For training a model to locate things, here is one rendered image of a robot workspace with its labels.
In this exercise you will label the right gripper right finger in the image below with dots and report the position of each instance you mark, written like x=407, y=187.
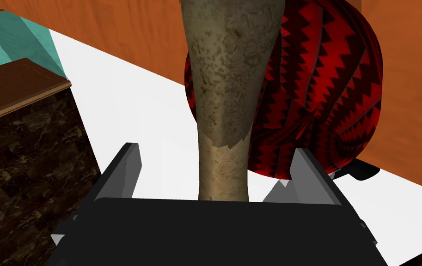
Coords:
x=308, y=184

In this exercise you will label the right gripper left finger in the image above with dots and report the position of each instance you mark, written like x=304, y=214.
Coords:
x=122, y=173

